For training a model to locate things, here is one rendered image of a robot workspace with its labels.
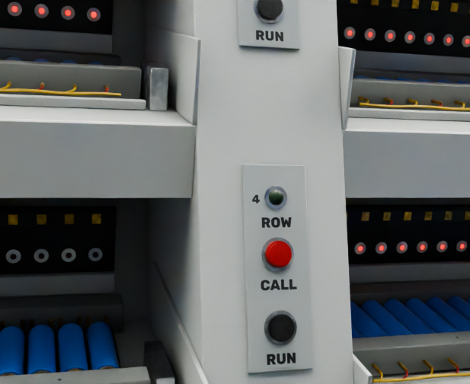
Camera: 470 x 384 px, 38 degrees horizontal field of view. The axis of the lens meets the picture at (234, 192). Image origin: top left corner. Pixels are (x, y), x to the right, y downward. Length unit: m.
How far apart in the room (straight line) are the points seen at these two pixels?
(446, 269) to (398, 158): 0.22
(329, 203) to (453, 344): 0.17
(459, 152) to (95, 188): 0.24
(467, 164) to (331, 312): 0.14
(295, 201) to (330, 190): 0.03
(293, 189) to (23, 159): 0.16
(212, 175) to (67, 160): 0.08
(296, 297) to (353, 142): 0.11
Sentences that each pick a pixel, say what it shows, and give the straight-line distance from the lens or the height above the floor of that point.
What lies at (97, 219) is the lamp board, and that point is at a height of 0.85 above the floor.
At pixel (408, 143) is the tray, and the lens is 0.46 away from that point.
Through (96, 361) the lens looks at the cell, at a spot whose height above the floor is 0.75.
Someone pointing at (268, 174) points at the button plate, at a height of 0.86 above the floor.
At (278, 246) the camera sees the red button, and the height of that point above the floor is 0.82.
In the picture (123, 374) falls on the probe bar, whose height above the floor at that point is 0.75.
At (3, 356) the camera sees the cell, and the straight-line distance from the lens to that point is 0.49.
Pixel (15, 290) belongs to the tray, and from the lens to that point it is 0.56.
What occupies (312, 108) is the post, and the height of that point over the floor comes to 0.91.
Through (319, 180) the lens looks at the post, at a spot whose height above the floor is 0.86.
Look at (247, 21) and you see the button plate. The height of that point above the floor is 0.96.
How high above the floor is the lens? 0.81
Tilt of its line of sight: 6 degrees up
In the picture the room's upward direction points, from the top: 2 degrees counter-clockwise
